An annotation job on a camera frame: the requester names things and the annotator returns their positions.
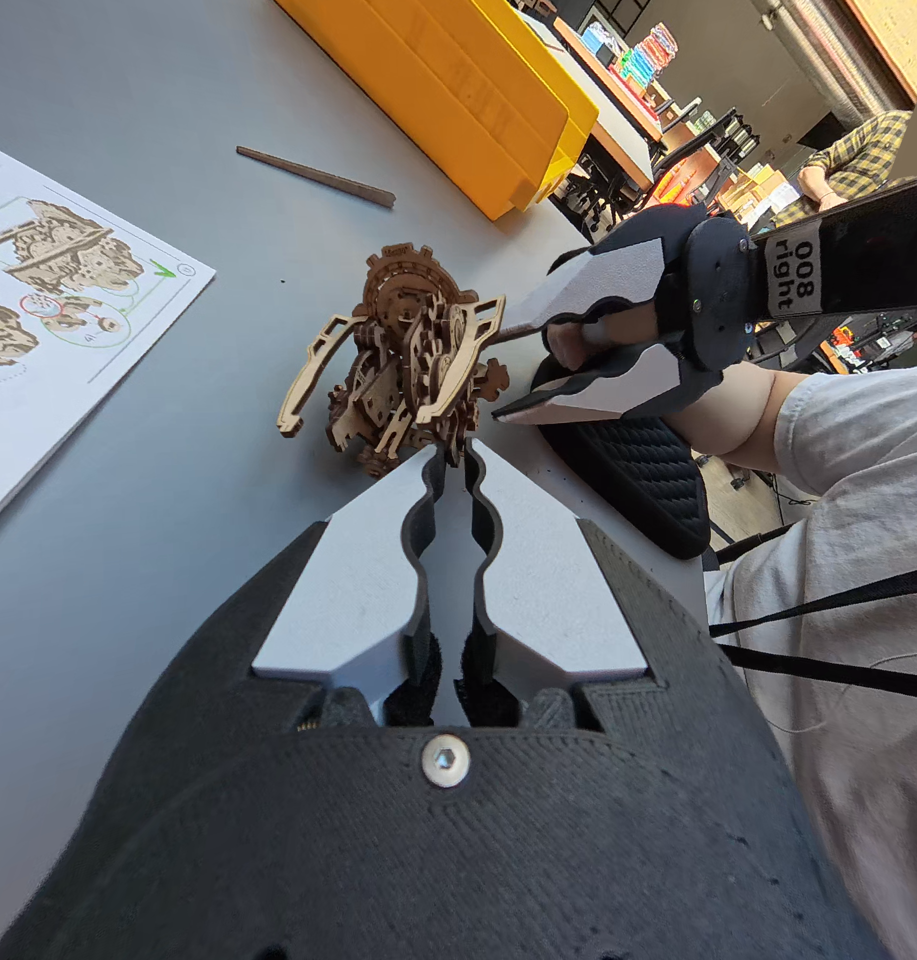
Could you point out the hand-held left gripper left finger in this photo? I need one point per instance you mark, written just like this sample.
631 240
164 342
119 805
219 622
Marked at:
338 600

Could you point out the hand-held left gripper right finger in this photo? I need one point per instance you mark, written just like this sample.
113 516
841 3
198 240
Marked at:
556 600

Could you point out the person's right hand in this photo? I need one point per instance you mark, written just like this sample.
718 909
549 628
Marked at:
631 326

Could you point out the wooden gear model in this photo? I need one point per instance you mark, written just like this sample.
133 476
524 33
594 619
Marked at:
406 315

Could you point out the person's white shirt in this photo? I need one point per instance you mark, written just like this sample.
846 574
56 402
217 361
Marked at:
863 787

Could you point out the stack of colourful boxes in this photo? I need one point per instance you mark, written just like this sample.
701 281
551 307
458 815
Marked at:
642 60

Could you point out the person's right forearm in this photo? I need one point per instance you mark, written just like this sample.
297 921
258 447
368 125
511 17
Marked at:
728 427

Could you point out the yellow plastic bin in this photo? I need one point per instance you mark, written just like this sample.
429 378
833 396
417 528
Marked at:
443 82

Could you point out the black office chair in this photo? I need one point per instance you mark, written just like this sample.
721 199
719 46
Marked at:
601 187

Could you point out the tapered wooden stick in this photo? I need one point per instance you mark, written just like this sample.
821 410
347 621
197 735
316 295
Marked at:
316 176

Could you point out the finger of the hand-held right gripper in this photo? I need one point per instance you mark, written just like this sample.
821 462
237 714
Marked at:
601 277
616 390

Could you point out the white instruction booklet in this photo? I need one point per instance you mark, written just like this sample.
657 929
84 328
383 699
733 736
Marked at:
23 450

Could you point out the grey table brown edge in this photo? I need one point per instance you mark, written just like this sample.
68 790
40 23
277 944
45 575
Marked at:
578 75

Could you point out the black chair armrest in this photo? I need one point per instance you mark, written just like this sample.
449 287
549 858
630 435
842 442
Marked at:
631 487

